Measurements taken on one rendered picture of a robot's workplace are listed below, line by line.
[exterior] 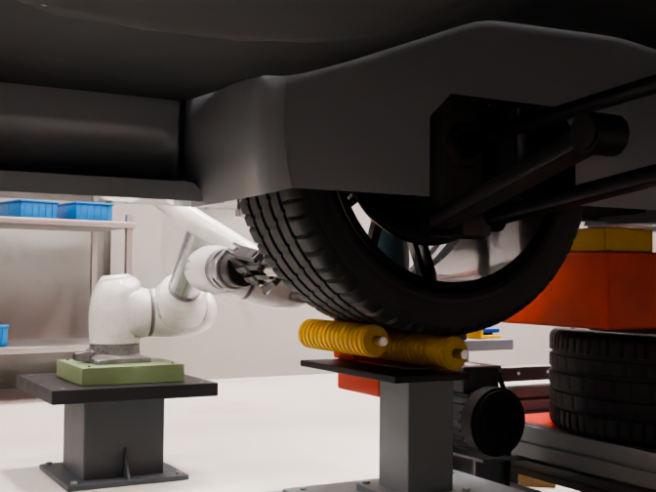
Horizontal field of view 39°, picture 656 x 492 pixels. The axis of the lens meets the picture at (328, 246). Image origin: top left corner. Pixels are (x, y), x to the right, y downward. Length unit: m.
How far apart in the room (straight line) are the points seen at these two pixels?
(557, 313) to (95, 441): 1.48
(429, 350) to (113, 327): 1.49
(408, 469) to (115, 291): 1.49
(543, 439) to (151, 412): 1.25
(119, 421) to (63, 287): 2.65
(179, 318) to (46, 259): 2.60
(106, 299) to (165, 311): 0.18
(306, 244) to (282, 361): 4.53
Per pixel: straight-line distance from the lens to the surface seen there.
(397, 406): 1.72
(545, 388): 2.63
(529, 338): 7.19
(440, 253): 1.95
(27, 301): 5.49
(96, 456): 2.94
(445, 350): 1.63
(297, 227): 1.52
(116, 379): 2.87
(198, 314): 2.99
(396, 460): 1.73
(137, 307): 2.97
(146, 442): 2.98
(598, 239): 2.01
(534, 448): 2.33
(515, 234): 1.81
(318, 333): 1.76
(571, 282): 2.05
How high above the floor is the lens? 0.62
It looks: 2 degrees up
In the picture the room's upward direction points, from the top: 1 degrees clockwise
